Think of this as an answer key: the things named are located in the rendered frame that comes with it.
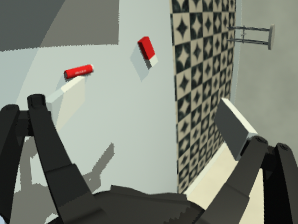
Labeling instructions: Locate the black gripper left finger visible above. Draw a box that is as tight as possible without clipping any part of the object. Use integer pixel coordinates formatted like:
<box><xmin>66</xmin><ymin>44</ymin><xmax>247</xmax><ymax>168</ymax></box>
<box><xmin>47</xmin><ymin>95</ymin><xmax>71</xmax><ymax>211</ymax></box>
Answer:
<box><xmin>0</xmin><ymin>76</ymin><xmax>113</xmax><ymax>224</ymax></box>

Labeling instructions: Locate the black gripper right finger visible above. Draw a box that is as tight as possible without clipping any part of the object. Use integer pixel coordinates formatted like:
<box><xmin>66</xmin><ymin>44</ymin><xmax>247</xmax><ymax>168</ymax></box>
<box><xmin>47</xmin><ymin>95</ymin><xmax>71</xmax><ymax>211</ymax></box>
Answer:
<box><xmin>195</xmin><ymin>98</ymin><xmax>298</xmax><ymax>224</ymax></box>

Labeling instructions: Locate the red aa battery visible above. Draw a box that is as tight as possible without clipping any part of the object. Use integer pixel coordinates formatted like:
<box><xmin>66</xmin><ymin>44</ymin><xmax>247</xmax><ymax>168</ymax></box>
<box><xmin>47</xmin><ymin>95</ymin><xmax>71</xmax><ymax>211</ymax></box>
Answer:
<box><xmin>64</xmin><ymin>64</ymin><xmax>94</xmax><ymax>79</ymax></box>

